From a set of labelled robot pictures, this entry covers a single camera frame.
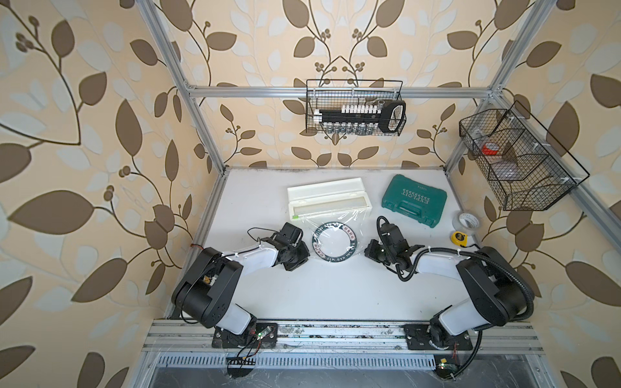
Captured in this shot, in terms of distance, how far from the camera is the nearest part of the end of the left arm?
0.70m

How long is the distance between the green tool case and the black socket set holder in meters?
0.30

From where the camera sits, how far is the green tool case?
39.7 inches
